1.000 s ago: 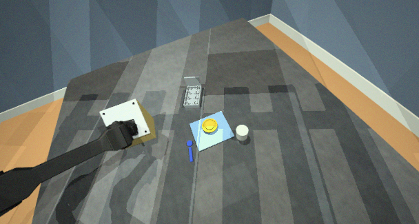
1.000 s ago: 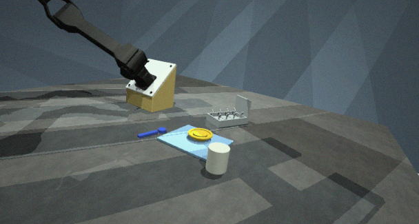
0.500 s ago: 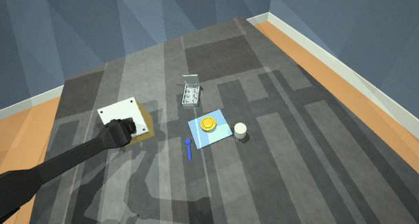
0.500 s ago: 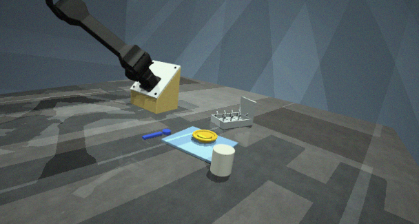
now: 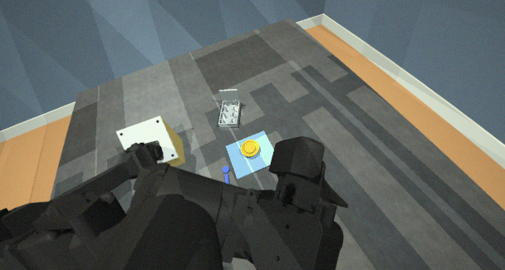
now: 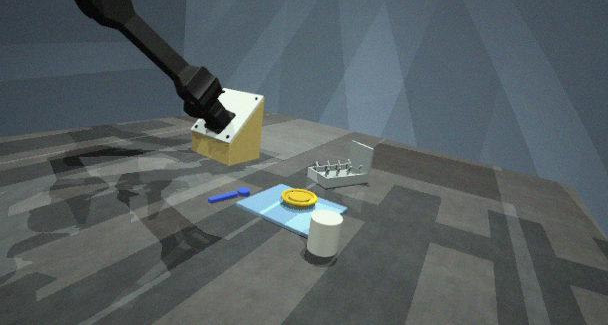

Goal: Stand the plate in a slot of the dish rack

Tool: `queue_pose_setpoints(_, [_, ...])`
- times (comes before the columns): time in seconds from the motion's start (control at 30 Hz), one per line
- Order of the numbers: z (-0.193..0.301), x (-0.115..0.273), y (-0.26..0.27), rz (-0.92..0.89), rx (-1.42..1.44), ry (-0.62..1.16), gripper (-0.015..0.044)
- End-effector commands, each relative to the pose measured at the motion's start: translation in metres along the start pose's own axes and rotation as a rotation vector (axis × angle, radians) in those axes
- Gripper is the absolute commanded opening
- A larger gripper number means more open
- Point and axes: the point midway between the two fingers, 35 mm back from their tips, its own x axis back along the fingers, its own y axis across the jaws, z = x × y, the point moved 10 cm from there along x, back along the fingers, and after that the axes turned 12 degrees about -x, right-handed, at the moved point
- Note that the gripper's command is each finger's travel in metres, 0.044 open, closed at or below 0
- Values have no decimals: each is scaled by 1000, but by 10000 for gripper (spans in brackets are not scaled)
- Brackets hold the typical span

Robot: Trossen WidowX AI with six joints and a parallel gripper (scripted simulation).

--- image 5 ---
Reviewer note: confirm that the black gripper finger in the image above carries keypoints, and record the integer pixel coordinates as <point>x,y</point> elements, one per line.
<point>334,198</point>

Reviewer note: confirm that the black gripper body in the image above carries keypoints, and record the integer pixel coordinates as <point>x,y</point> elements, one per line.
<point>300,157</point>

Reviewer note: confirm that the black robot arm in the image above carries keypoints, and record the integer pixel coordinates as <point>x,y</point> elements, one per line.
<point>171,223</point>

